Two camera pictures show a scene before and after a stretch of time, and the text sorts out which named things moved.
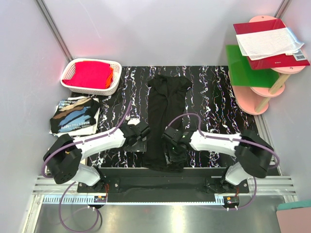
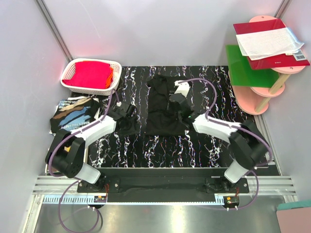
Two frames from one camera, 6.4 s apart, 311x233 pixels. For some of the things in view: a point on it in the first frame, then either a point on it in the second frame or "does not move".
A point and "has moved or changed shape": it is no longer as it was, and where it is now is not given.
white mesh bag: [268, 43] does not move
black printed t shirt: [166, 97] has moved or changed shape
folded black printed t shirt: [76, 116] does not move
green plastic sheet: [241, 74] does not move
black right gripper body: [169, 135] → [178, 100]
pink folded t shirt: [90, 74] does not move
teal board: [300, 204] does not move
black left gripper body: [142, 131] → [131, 110]
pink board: [296, 220] does not move
